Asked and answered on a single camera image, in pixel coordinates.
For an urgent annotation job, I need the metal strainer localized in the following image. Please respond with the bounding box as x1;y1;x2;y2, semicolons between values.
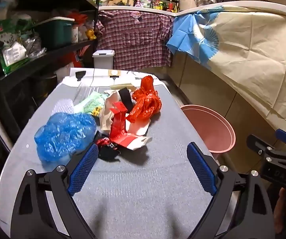
195;0;215;7

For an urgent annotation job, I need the red printed packet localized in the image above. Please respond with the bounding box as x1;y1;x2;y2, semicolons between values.
65;50;84;68

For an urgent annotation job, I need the white foam net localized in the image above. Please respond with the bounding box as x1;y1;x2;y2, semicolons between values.
50;99;75;116

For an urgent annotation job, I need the red and white carton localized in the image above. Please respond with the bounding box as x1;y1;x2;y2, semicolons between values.
109;101;152;151

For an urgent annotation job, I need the white kitchen counter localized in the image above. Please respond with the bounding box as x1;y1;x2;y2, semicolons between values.
98;0;286;20

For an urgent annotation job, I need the white printed cup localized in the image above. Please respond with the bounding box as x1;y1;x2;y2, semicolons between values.
71;26;80;43

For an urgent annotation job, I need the pink bin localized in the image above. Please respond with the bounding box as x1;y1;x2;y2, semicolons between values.
180;105;236;155

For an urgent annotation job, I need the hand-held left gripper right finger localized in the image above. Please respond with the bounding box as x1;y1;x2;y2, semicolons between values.
186;141;275;239

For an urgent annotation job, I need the green plastic packet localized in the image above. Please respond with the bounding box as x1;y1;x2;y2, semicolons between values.
0;20;34;46

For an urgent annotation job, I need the white lidded bin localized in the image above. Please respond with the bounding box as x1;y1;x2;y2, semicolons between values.
92;50;115;70

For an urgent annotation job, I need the black shelf rack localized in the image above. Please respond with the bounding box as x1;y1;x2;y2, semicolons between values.
0;0;103;152

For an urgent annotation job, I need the cream and blue cloth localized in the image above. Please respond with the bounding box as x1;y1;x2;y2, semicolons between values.
166;5;286;130

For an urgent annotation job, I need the plaid shirt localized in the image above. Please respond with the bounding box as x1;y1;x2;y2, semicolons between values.
95;10;176;70

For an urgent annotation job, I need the black red snack wrapper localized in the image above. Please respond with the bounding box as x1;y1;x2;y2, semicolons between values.
94;137;121;162

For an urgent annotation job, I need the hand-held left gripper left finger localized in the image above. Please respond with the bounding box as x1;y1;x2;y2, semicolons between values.
11;143;100;239

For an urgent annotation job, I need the white paper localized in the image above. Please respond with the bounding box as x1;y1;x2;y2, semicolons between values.
99;91;123;132

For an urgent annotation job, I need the blue plastic bag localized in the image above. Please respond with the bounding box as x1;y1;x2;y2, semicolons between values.
34;113;98;164

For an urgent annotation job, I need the green printed packet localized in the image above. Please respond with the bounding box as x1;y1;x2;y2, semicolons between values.
73;91;108;117

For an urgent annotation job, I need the green storage box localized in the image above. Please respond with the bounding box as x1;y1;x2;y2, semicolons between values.
34;17;75;50

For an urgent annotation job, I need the green white labelled packet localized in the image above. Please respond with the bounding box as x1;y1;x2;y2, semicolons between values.
0;42;30;74

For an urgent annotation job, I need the white printed table cover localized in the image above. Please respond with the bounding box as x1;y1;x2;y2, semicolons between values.
55;67;163;88

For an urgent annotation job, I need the red plastic bag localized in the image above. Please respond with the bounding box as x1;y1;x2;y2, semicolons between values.
128;75;163;123

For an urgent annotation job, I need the black card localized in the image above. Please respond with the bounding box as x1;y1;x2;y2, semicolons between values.
118;88;133;107

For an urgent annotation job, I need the orange red bag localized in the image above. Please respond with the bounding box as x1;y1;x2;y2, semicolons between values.
68;12;88;27

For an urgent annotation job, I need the beige paper pack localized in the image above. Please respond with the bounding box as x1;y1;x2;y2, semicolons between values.
109;83;137;92

